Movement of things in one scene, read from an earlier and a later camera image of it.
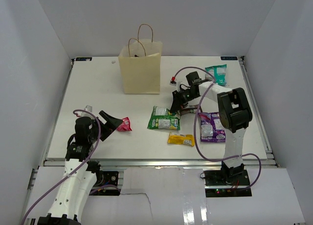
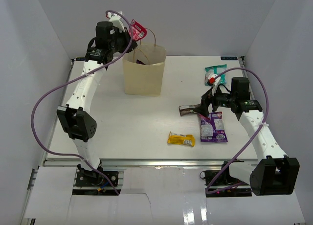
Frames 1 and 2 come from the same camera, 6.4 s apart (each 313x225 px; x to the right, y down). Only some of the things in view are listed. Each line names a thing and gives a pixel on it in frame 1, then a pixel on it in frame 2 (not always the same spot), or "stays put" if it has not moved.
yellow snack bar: [181, 139] stays put
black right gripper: [178, 101] → [207, 99]
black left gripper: [112, 123] → [125, 35]
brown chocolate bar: [191, 108] stays put
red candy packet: [125, 125] → [137, 31]
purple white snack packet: [212, 129] stays put
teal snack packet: [219, 73] stays put
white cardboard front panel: [175, 193] stays put
